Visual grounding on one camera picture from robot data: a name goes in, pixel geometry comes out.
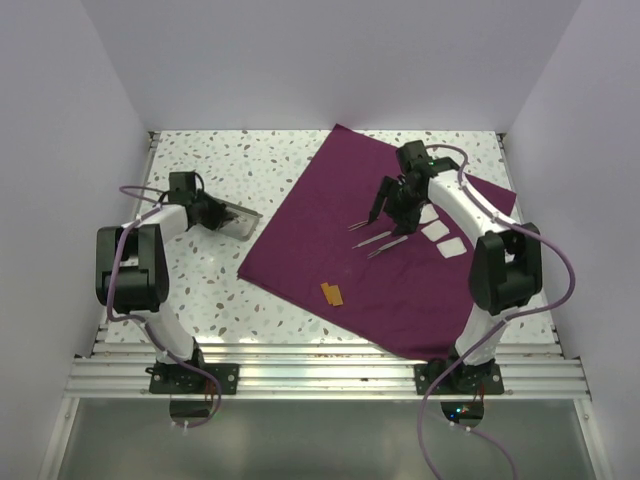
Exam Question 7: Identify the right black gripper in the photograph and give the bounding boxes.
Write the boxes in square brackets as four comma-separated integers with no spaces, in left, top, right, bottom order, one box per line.
[370,176,426,237]

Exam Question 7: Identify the steel scalpel handle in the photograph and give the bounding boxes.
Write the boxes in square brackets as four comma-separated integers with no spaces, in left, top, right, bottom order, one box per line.
[352,231,392,249]

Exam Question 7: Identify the steel tweezers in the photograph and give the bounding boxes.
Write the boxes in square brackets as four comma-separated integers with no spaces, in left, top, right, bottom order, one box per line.
[348,220,369,231]
[367,235,409,259]

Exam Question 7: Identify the white gauze pad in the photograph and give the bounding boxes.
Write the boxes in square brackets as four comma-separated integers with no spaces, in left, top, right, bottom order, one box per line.
[419,204,439,224]
[421,220,450,242]
[436,237,467,259]

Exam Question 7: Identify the orange bandage strip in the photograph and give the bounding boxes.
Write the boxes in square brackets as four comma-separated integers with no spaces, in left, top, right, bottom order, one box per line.
[331,285,344,307]
[320,282,334,305]

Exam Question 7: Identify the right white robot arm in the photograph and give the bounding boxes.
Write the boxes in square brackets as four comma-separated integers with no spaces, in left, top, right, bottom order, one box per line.
[367,152,542,393]

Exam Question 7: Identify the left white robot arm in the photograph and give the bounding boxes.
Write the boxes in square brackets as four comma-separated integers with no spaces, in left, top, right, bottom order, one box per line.
[95,172,233,393]

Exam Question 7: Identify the metal instrument tray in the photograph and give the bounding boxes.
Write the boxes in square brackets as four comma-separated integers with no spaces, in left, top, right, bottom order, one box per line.
[215,198,263,241]

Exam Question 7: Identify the purple cloth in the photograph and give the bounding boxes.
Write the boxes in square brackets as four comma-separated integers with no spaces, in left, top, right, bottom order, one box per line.
[235,123,518,362]

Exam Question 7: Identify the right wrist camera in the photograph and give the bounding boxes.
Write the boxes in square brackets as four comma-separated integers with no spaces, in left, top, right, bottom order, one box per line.
[396,140,432,173]

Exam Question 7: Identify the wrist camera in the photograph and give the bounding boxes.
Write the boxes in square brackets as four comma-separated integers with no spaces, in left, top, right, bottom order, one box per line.
[168,172,197,197]
[396,140,432,173]

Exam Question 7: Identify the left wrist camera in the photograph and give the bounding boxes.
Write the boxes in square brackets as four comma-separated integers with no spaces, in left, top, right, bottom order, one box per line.
[168,172,197,197]

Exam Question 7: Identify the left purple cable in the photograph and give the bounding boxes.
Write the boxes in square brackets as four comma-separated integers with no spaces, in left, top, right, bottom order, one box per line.
[105,185,224,432]

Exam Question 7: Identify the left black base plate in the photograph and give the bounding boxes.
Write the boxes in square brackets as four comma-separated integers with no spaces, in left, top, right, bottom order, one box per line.
[145,362,240,395]

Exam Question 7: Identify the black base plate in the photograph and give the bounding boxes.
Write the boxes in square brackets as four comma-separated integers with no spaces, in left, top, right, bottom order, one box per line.
[413,359,505,395]
[145,362,240,395]

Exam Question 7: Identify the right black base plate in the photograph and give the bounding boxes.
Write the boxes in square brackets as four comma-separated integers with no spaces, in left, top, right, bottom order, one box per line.
[413,359,505,395]

